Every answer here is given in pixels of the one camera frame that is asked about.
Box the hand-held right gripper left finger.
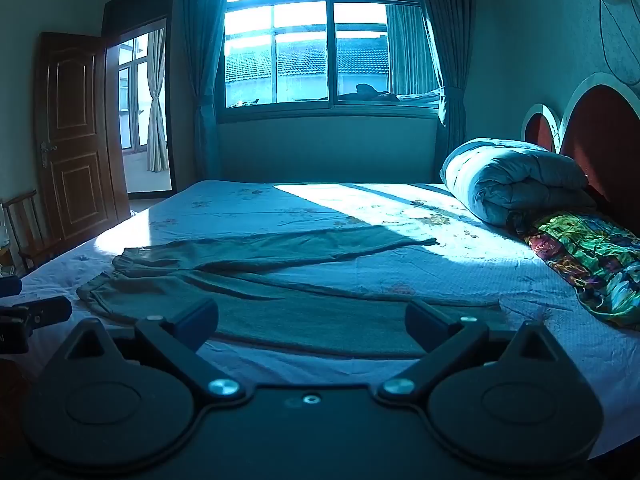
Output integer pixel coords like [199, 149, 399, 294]
[65, 297, 252, 407]

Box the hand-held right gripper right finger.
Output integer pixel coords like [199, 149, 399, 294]
[375, 300, 565, 407]

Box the grey-green knit sweater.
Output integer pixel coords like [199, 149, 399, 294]
[76, 225, 507, 361]

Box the wooden chair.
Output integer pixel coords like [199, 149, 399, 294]
[0, 189, 57, 272]

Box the bed with floral sheet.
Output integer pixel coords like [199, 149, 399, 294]
[0, 179, 640, 461]

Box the brown wooden door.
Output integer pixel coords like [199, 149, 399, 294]
[33, 31, 133, 247]

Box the rolled pale quilt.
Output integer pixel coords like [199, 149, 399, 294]
[440, 137, 599, 227]

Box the colourful patterned pillow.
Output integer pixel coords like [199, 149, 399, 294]
[507, 209, 640, 332]

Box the white tied curtain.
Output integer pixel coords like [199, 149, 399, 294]
[146, 27, 171, 174]

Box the side room window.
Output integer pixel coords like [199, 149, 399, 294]
[118, 32, 166, 154]

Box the white cloth on windowsill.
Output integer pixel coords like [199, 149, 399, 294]
[398, 87, 444, 107]

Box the dark object on windowsill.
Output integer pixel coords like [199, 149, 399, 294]
[339, 83, 397, 102]

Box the teal curtain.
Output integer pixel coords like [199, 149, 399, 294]
[385, 0, 477, 162]
[172, 0, 237, 182]

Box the arched red headboard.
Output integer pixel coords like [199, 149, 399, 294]
[521, 72, 640, 239]

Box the large bedroom window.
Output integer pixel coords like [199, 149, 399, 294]
[216, 0, 447, 122]

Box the dark door frame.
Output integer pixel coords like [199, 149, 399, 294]
[101, 0, 180, 197]

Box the thin wall cable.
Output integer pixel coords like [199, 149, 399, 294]
[592, 0, 640, 87]

